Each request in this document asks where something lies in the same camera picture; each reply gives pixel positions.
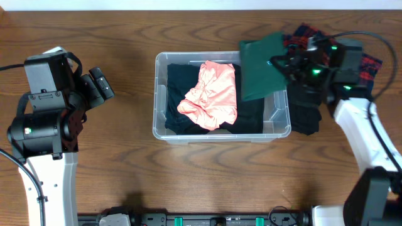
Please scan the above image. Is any red plaid flannel garment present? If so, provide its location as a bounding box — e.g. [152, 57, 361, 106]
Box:
[282, 23, 383, 93]

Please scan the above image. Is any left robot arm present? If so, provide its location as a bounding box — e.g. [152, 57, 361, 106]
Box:
[7, 46, 114, 225]

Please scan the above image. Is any dark navy garment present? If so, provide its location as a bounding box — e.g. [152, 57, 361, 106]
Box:
[165, 63, 209, 135]

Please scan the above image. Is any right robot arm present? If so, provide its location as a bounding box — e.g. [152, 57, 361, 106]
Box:
[269, 33, 401, 225]

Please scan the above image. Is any pink garment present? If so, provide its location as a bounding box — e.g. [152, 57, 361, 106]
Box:
[177, 61, 238, 131]

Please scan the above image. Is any clear plastic storage bin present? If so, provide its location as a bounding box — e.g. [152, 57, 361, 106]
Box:
[152, 51, 291, 144]

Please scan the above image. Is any black mounting rail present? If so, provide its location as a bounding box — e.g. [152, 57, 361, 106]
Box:
[78, 207, 312, 226]

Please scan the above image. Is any green garment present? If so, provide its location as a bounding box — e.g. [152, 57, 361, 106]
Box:
[239, 31, 287, 101]

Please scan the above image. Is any large black garment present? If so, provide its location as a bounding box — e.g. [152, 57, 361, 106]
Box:
[219, 64, 264, 134]

